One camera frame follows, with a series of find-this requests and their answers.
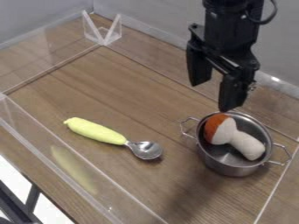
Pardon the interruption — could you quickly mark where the clear acrylic corner bracket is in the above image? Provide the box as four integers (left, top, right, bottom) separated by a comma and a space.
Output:
82, 11, 123, 46

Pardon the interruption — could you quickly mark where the clear acrylic enclosure wall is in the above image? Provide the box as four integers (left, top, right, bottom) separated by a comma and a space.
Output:
0, 19, 299, 224

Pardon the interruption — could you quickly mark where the plush orange-capped mushroom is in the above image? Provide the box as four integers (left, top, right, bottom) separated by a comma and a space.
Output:
203, 114, 266, 161

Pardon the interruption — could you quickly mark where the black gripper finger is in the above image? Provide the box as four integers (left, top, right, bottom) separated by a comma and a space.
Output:
186, 43, 212, 87
219, 73, 256, 112

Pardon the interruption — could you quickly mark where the spoon with yellow handle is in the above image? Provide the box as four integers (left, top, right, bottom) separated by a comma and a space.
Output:
63, 117, 164, 160

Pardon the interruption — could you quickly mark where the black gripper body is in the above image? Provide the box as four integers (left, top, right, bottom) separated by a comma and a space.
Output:
187, 5, 260, 74

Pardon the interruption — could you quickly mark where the black table frame leg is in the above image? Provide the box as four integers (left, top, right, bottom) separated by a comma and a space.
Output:
0, 180, 43, 224

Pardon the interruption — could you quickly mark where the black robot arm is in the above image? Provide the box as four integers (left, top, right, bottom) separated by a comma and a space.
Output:
186, 0, 276, 112

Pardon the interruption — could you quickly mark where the silver pot with handles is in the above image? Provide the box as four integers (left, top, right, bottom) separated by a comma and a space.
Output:
180, 111, 292, 177

